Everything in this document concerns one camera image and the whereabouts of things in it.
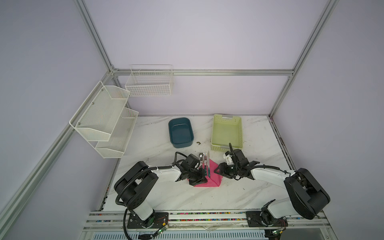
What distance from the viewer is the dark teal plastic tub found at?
1.03 m

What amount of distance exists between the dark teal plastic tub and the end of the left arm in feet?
0.90

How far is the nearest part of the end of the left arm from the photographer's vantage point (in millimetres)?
687
